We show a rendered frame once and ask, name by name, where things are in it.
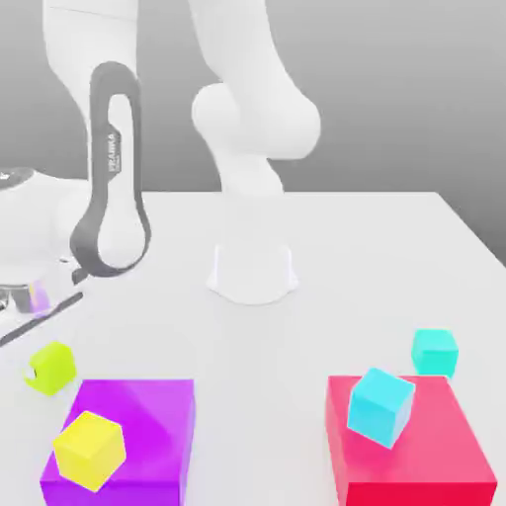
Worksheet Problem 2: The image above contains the small yellow cube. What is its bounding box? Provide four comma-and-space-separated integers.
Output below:
51, 409, 127, 494

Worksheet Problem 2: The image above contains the large purple box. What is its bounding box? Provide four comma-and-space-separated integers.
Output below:
39, 378, 198, 506

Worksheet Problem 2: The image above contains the large red box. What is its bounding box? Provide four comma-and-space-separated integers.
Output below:
325, 374, 499, 506

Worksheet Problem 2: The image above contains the small lime green cube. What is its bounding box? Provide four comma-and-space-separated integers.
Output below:
23, 340, 77, 397

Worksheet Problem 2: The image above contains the small light blue cube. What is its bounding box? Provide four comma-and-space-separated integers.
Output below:
346, 367, 417, 451

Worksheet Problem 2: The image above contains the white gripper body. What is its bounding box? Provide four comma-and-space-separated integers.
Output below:
0, 291, 87, 371

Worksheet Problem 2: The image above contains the small turquoise cube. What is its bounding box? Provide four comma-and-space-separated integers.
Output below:
410, 328, 461, 380

